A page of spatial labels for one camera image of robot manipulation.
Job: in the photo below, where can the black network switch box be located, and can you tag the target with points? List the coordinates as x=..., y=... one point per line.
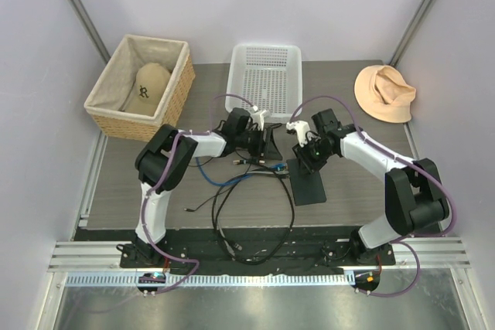
x=307, y=189

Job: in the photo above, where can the white slotted cable duct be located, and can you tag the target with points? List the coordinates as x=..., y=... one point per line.
x=148, y=280

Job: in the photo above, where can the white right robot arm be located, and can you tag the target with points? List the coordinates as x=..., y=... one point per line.
x=413, y=199

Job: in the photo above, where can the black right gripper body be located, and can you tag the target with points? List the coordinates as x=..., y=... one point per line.
x=314, y=154

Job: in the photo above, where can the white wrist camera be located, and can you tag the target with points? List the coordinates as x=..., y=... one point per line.
x=299, y=128
x=258, y=117

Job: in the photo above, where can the wicker basket with liner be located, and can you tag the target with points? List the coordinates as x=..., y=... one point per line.
x=106, y=102

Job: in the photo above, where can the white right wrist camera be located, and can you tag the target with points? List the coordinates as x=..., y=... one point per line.
x=299, y=128

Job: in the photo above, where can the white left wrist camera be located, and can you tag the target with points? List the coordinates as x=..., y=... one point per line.
x=258, y=117

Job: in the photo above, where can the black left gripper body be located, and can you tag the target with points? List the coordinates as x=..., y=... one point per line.
x=255, y=142

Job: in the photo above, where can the peach bucket hat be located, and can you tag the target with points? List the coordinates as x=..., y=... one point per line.
x=382, y=92

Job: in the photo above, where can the white plastic mesh basket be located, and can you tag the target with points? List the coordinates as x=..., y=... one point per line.
x=269, y=76

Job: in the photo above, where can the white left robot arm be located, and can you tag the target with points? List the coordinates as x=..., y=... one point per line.
x=162, y=163

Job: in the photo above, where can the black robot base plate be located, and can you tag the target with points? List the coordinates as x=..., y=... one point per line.
x=245, y=250

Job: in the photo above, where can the beige baseball cap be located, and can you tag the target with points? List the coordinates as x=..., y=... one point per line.
x=150, y=84

